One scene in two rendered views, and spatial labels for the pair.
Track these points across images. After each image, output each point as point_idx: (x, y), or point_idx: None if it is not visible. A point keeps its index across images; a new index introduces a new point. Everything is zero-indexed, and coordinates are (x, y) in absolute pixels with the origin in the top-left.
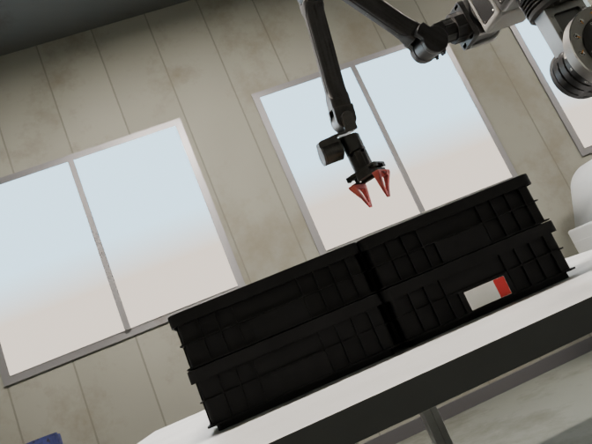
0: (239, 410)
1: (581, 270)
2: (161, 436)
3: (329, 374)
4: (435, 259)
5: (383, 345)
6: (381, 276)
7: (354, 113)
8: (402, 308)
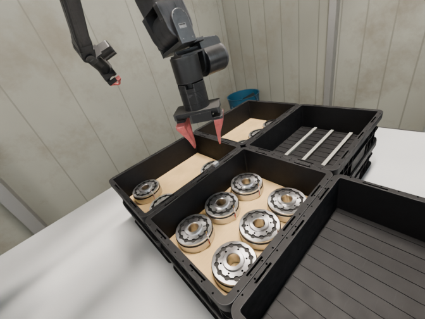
0: None
1: (132, 235)
2: (403, 142)
3: None
4: (176, 164)
5: None
6: (195, 149)
7: (151, 36)
8: None
